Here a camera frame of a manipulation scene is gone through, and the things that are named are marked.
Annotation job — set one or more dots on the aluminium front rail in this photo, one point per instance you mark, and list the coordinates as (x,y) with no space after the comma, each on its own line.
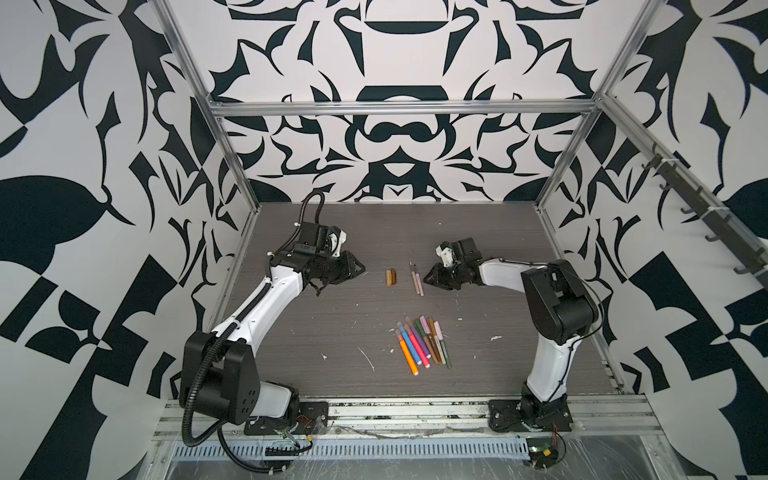
(592,414)

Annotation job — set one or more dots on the blue marker pen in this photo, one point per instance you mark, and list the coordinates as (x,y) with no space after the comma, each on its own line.
(410,346)

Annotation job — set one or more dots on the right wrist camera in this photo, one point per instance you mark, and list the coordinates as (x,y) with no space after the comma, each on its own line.
(446,254)

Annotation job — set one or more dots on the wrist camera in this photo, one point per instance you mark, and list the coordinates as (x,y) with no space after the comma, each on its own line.
(335,239)
(446,254)

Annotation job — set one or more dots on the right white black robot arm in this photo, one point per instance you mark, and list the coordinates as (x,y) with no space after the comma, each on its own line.
(562,312)

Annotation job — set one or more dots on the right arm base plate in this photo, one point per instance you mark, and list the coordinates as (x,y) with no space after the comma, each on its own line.
(529,415)

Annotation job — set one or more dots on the orange marker pen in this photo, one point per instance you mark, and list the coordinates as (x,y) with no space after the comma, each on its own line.
(405,350)

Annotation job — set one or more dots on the small green circuit board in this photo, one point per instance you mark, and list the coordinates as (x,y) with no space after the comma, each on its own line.
(545,456)

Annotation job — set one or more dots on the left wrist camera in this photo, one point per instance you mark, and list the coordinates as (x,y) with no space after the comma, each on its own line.
(335,239)

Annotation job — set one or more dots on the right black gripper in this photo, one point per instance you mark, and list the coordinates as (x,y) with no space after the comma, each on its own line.
(438,278)

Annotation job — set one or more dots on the red pink marker pen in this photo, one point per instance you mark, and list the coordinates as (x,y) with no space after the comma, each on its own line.
(422,358)

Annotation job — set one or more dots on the purple marker pen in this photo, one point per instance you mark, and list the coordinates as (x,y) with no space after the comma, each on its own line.
(419,338)

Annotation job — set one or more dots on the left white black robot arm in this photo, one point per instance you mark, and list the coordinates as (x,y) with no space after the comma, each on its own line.
(220,383)

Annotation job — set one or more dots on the white slotted cable duct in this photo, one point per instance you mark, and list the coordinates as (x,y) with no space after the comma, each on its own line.
(510,448)

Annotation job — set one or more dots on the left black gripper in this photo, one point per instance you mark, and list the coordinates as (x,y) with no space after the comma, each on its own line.
(348,269)

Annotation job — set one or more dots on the black wall hook rack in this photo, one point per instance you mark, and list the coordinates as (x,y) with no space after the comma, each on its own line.
(702,204)

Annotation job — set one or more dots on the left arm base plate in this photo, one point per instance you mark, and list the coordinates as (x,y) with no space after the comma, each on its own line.
(306,417)

